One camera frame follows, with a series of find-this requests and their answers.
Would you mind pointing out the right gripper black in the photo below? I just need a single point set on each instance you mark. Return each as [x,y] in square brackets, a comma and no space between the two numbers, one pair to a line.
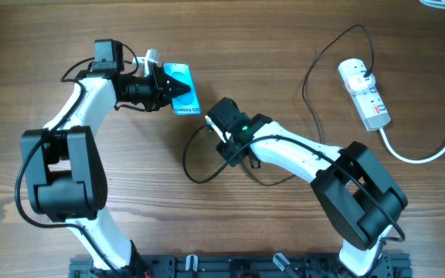
[225,150]

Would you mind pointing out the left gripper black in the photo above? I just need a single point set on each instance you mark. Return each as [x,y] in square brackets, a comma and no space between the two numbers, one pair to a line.
[161,96]

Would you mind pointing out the blue Galaxy smartphone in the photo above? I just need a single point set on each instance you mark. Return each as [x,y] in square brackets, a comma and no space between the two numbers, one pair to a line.
[185,102]

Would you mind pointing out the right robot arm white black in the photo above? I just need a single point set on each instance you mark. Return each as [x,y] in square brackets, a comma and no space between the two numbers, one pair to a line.
[360,198]

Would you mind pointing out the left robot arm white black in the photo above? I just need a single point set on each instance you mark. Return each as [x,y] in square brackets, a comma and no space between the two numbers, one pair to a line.
[62,182]

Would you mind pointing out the white charger plug adapter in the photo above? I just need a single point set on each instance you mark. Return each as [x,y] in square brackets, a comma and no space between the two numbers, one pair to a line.
[357,83]

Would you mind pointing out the white power strip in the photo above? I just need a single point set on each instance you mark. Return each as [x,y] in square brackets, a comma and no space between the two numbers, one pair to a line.
[369,104]

